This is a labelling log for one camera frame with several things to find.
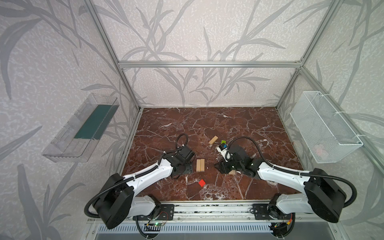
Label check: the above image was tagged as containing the plain wood block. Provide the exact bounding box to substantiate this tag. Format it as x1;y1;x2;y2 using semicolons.
196;159;201;172

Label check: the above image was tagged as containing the red block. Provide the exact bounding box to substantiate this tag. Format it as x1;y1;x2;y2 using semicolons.
199;180;206;187

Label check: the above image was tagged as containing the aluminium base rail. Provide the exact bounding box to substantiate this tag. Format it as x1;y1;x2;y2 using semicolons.
86;200;334;224

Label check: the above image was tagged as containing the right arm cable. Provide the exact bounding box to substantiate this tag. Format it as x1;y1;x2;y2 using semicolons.
226;136;358;208

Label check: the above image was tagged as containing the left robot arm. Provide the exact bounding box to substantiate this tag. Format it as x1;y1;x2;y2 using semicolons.
84;146;196;229

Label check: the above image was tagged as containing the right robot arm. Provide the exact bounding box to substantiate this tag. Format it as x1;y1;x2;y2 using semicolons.
215;144;347;223

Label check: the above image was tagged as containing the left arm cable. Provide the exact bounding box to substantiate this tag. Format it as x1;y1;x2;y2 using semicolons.
83;133;189;219

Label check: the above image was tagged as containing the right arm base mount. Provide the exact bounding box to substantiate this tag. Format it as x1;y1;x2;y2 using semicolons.
250;204;291;222

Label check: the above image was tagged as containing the white wire basket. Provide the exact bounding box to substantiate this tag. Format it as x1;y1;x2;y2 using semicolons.
291;91;364;164

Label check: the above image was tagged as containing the clear plastic wall bin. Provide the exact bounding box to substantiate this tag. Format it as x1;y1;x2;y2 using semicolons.
42;94;120;163

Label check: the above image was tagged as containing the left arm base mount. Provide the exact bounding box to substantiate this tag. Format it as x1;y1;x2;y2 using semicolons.
138;204;175;221

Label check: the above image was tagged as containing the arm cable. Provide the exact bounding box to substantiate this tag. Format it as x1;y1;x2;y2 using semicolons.
226;136;358;208
83;133;189;219

